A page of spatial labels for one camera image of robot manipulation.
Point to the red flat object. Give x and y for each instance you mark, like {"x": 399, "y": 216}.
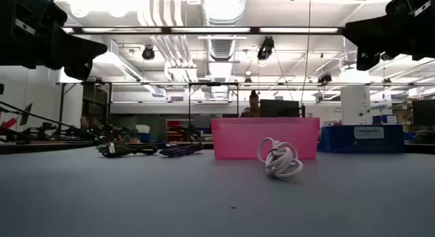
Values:
{"x": 8, "y": 123}

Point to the blue bin with white label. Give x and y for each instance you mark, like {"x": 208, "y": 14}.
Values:
{"x": 340, "y": 140}

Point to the red storage boxes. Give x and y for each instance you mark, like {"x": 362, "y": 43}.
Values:
{"x": 173, "y": 128}

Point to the silver ventilation duct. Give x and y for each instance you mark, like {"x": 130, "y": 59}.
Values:
{"x": 222, "y": 9}

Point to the person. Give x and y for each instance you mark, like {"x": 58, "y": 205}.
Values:
{"x": 253, "y": 106}
{"x": 84, "y": 123}

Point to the distant black equipment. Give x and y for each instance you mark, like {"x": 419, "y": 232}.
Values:
{"x": 40, "y": 130}

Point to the pink plastic bin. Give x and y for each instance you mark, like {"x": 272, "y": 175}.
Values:
{"x": 238, "y": 138}

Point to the black round ceiling fixture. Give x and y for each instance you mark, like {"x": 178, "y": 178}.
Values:
{"x": 265, "y": 48}
{"x": 324, "y": 78}
{"x": 148, "y": 53}

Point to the white bag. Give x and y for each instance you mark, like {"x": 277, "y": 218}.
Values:
{"x": 142, "y": 129}

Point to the black overhead frame bar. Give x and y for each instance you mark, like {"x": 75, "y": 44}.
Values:
{"x": 166, "y": 30}

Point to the tilted dark screen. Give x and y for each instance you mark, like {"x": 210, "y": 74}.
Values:
{"x": 26, "y": 114}

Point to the black metal frame stand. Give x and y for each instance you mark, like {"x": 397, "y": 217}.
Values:
{"x": 62, "y": 108}
{"x": 189, "y": 108}

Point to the white pillar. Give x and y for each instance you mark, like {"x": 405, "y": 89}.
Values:
{"x": 355, "y": 106}

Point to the small blue box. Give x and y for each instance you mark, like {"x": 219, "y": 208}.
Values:
{"x": 384, "y": 119}

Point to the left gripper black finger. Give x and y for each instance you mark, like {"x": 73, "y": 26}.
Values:
{"x": 79, "y": 72}
{"x": 81, "y": 50}

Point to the black computer monitor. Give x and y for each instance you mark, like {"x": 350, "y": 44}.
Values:
{"x": 425, "y": 113}
{"x": 280, "y": 108}

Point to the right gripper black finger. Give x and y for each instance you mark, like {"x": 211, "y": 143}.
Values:
{"x": 377, "y": 35}
{"x": 367, "y": 62}

